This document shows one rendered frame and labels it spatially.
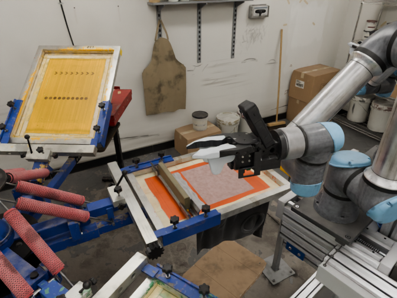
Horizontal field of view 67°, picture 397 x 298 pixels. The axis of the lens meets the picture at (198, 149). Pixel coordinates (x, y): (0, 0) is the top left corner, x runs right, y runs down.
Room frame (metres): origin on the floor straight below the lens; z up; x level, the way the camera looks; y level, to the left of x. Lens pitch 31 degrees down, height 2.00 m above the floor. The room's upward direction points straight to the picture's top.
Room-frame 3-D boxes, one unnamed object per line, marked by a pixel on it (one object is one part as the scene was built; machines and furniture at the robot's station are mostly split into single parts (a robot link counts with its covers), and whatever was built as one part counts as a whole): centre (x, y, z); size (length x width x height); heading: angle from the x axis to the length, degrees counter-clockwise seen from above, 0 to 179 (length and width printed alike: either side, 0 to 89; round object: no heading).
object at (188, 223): (1.02, 0.04, 0.98); 0.30 x 0.05 x 0.07; 118
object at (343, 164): (0.82, -0.50, 1.42); 0.13 x 0.12 x 0.14; 16
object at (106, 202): (1.11, 0.45, 1.02); 0.17 x 0.06 x 0.05; 118
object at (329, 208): (0.82, -0.50, 1.31); 0.15 x 0.15 x 0.10
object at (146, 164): (1.51, 0.30, 0.98); 0.30 x 0.05 x 0.07; 118
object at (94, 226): (1.17, 0.34, 0.89); 1.24 x 0.06 x 0.06; 118
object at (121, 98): (2.30, 0.84, 1.06); 0.61 x 0.46 x 0.12; 178
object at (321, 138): (0.62, -0.28, 1.65); 0.11 x 0.08 x 0.09; 106
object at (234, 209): (1.38, -0.05, 0.97); 0.79 x 0.58 x 0.04; 118
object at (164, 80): (3.36, 0.39, 1.06); 0.53 x 0.07 x 1.05; 118
